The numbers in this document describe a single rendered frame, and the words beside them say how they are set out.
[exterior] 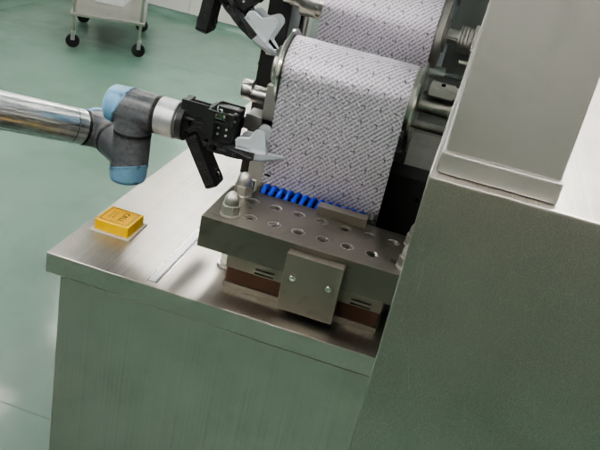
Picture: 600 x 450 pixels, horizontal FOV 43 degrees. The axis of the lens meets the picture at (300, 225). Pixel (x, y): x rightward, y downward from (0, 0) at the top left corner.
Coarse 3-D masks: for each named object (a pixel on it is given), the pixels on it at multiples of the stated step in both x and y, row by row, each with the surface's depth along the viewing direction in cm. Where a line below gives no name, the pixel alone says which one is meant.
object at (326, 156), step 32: (288, 128) 143; (320, 128) 141; (352, 128) 139; (288, 160) 145; (320, 160) 143; (352, 160) 142; (384, 160) 140; (320, 192) 146; (352, 192) 144; (384, 192) 143
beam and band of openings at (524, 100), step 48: (528, 0) 47; (576, 0) 46; (480, 48) 49; (528, 48) 48; (576, 48) 47; (480, 96) 50; (528, 96) 49; (576, 96) 48; (480, 144) 51; (528, 144) 50; (528, 192) 51
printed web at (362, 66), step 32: (352, 0) 155; (384, 0) 154; (416, 0) 154; (320, 32) 158; (352, 32) 157; (384, 32) 155; (416, 32) 153; (288, 64) 138; (320, 64) 138; (352, 64) 137; (384, 64) 137; (416, 64) 156; (288, 96) 140; (320, 96) 139; (352, 96) 137; (384, 96) 136; (384, 128) 138
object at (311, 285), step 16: (288, 256) 128; (304, 256) 128; (288, 272) 129; (304, 272) 128; (320, 272) 128; (336, 272) 127; (288, 288) 130; (304, 288) 130; (320, 288) 129; (336, 288) 128; (288, 304) 132; (304, 304) 131; (320, 304) 130; (336, 304) 130; (320, 320) 131
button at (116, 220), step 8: (112, 208) 151; (120, 208) 151; (104, 216) 147; (112, 216) 148; (120, 216) 148; (128, 216) 149; (136, 216) 150; (96, 224) 146; (104, 224) 146; (112, 224) 145; (120, 224) 145; (128, 224) 146; (136, 224) 148; (112, 232) 146; (120, 232) 146; (128, 232) 145
